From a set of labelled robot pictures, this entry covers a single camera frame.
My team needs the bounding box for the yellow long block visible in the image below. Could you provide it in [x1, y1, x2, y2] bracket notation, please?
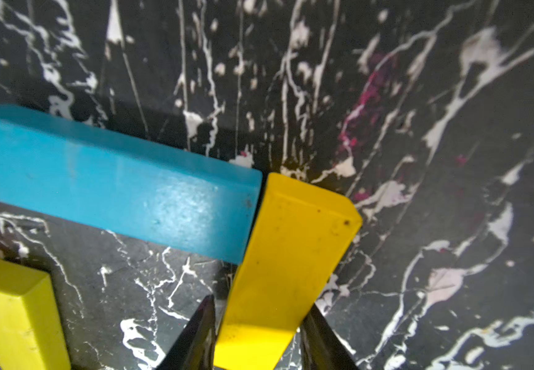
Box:
[0, 259, 71, 369]
[214, 173, 363, 369]

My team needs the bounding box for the teal building block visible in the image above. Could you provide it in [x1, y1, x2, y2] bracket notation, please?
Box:
[0, 105, 262, 265]

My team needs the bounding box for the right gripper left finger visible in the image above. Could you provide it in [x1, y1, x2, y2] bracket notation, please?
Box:
[156, 294, 216, 370]

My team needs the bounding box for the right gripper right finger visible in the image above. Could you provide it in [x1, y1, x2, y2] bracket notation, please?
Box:
[300, 305, 358, 370]

